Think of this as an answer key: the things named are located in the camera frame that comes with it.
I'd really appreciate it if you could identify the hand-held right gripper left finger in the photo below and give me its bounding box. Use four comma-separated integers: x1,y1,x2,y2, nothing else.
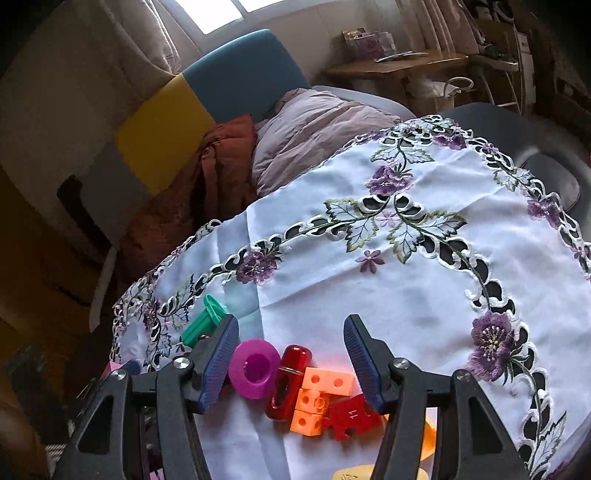
48,315,240,480

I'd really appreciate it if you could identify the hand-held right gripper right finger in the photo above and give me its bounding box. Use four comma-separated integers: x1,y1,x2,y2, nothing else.
344,315,532,480

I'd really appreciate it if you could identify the magenta plastic ring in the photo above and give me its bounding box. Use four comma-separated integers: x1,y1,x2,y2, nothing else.
228,338,281,400

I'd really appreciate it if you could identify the green plastic toy piece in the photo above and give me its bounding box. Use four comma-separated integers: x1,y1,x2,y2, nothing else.
180,294,228,348

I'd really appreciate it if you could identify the orange linked cube block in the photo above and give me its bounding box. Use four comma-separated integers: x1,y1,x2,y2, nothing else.
289,367,357,435

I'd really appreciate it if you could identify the red capsule toy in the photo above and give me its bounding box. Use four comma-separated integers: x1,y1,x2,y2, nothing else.
265,344,314,421

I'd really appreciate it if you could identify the red puzzle piece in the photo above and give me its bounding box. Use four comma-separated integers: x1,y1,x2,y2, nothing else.
321,392,385,441

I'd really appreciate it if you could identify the orange plastic toy piece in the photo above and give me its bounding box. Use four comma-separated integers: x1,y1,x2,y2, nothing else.
421,406,437,460

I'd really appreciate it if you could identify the white floral embroidered tablecloth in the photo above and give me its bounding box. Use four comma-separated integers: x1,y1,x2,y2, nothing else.
111,114,591,480

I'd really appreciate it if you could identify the yellow plastic toy piece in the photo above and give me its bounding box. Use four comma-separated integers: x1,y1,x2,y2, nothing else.
331,465,428,480

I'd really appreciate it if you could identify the brown blanket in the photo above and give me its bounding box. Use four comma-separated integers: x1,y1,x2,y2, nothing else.
119,113,259,283

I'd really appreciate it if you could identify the purple duvet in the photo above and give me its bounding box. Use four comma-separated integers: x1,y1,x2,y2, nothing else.
252,88,403,199

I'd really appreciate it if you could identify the grey chair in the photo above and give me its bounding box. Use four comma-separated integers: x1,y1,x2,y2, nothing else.
434,102,591,220

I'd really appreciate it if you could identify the white bag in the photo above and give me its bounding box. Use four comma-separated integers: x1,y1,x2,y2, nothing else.
406,75,476,100

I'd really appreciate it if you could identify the patchwork armchair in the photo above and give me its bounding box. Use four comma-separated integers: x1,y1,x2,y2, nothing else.
55,28,416,333

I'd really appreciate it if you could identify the wooden desk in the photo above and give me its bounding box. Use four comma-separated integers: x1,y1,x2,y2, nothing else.
321,52,469,108

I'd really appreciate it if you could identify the purple printed box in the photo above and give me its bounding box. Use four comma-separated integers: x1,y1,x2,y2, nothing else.
342,28,398,59

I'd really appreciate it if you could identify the beige curtain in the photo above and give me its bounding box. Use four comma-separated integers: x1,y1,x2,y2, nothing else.
396,0,481,57
90,0,188,77

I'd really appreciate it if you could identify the window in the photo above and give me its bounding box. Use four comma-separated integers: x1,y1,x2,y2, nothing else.
196,0,284,34

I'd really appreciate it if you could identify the white wire rack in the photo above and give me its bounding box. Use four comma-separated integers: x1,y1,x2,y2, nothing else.
466,0,536,116

